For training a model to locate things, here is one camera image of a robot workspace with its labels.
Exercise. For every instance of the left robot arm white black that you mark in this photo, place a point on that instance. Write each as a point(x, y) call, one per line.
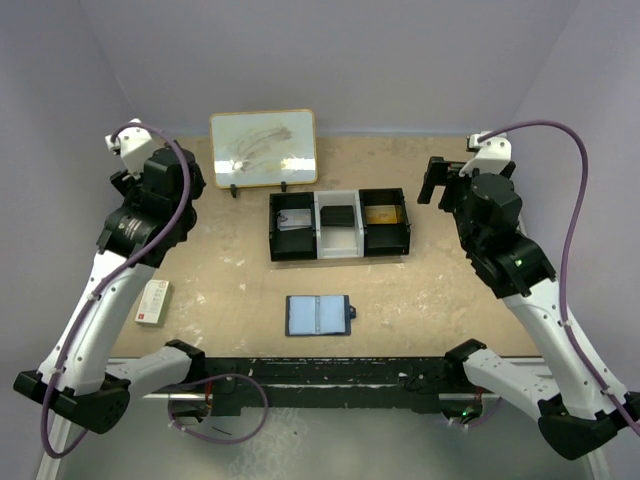
point(75, 380)

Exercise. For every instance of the gold card in tray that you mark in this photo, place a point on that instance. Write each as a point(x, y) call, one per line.
point(383, 214)

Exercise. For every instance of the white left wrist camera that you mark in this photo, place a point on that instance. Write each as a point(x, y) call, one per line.
point(134, 146)

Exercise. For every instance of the black card case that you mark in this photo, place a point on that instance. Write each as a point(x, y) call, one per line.
point(337, 216)

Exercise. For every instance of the white card in tray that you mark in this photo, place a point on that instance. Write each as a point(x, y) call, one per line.
point(294, 219)

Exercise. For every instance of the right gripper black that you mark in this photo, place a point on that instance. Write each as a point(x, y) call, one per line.
point(442, 172)

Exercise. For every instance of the black left tray compartment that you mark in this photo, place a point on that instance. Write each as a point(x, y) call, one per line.
point(296, 244)

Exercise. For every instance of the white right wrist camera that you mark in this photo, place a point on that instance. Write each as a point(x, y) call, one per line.
point(490, 156)

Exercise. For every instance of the whiteboard with wooden frame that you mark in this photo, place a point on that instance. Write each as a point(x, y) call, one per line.
point(264, 148)

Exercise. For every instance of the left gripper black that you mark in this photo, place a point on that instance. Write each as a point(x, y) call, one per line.
point(128, 185)

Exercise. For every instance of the black tray compartment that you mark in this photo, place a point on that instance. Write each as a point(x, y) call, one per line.
point(385, 240)
point(296, 244)

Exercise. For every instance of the blue leather card holder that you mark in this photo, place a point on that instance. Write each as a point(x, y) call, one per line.
point(318, 315)

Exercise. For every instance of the white middle tray compartment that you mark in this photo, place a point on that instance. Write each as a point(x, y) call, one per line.
point(333, 241)

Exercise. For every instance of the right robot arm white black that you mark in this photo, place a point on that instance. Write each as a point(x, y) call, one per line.
point(582, 406)

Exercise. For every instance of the black right tray compartment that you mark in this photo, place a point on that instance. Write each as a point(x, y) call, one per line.
point(385, 240)

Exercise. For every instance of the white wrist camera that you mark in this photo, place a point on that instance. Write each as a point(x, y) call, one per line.
point(490, 156)
point(134, 146)

